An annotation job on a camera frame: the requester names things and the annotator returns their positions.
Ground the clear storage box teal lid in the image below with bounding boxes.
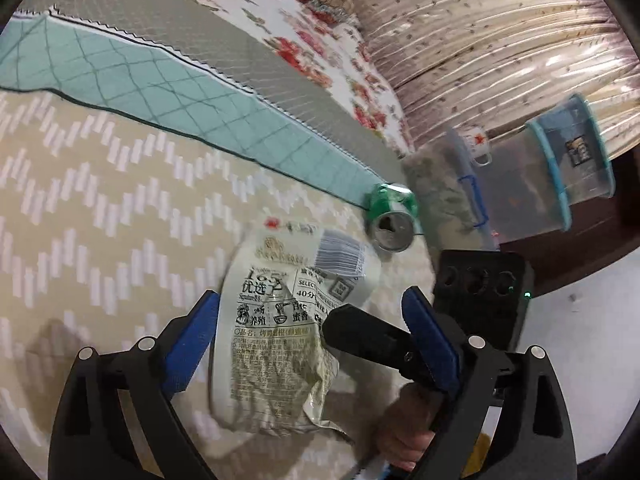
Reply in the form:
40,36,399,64
487,120,573,243

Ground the clear storage box blue handle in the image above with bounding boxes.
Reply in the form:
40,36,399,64
404,127,501,253

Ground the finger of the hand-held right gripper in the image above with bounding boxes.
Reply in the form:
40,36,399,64
321,305,438,388

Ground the white printed food packet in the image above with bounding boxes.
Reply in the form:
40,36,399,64
210,225,382,443

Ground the floral bed sheet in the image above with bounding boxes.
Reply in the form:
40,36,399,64
107,0,413,153

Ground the crushed green can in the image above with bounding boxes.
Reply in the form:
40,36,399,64
367,182,420,252

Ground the person's right hand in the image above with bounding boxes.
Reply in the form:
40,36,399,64
375,384,437,473

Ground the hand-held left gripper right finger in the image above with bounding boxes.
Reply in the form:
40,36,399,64
400,285,576,480

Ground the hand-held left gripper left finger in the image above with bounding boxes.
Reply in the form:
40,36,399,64
48,289,221,480

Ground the clear storage box black label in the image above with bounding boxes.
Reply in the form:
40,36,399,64
542,92,616,203

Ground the leaf print curtain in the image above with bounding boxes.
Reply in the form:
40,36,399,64
332,0,640,151

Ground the white mug red star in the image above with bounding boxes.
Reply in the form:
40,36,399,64
457,125,493,167

